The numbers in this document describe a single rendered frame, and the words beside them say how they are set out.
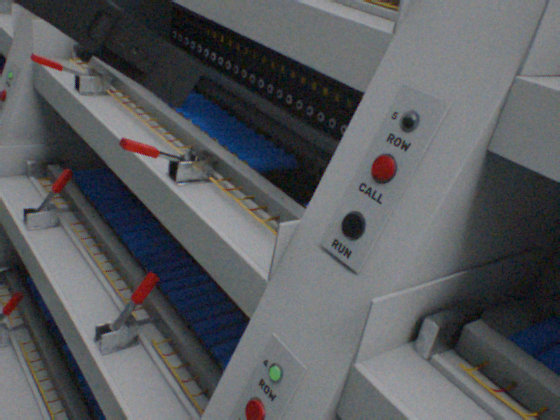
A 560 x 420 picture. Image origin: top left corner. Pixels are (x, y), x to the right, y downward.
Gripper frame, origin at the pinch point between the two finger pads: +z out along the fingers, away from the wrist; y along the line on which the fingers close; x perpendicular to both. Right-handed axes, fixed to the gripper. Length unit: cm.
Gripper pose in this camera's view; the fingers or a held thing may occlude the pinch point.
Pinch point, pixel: (135, 51)
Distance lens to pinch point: 37.8
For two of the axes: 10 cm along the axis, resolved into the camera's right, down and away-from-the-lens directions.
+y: -5.8, -4.6, 6.7
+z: 6.0, 3.2, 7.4
